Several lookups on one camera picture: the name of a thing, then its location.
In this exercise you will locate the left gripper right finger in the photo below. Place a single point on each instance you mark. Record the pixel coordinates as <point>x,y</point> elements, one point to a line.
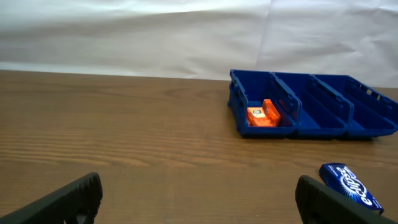
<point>326,205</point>

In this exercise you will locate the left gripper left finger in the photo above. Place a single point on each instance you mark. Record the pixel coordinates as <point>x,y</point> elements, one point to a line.
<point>62,205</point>

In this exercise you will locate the blue candy pack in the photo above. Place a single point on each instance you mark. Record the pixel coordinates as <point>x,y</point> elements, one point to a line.
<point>348,183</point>

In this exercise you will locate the orange candy box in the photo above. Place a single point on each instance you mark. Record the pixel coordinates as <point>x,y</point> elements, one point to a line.
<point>258,119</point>
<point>272,112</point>

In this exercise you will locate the blue tray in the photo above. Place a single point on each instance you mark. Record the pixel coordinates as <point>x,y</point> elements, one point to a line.
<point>323,115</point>

